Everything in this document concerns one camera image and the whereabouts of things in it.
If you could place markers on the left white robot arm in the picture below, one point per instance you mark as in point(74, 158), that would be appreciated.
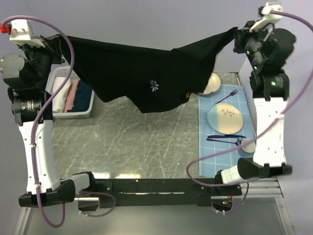
point(26, 76)

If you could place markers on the purple plastic fork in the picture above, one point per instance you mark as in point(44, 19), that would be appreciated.
point(232, 93)

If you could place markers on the navy rolled t-shirt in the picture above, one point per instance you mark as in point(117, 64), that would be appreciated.
point(82, 98)

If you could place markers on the white rolled t-shirt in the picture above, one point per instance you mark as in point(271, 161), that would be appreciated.
point(59, 101)

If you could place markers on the white plastic basket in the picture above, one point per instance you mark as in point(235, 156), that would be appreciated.
point(63, 72)

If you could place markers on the cream divided dish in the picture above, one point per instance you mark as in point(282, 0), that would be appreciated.
point(214, 83)

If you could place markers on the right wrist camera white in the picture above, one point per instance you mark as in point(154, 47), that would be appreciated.
point(267, 16)

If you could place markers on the pink rolled t-shirt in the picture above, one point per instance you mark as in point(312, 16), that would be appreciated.
point(71, 95)

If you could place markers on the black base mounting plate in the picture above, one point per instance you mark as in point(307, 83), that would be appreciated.
point(106, 201)

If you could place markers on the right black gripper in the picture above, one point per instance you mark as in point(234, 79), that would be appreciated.
point(243, 34)

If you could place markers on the blue grey cup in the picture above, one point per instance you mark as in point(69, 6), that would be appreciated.
point(246, 151)

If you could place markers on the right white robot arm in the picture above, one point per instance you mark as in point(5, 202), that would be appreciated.
point(267, 49)

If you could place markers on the purple plastic knife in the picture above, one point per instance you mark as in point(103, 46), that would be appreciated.
point(225, 136)

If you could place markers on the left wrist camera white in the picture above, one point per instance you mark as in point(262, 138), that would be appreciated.
point(22, 33)

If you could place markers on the black daisy t-shirt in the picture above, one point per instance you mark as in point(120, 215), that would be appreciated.
point(154, 80)

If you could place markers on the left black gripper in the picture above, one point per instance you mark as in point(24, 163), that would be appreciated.
point(47, 50)

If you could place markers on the cream and blue plate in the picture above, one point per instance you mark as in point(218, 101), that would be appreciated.
point(225, 118)

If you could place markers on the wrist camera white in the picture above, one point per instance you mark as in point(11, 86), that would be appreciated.
point(22, 33)
point(267, 16)

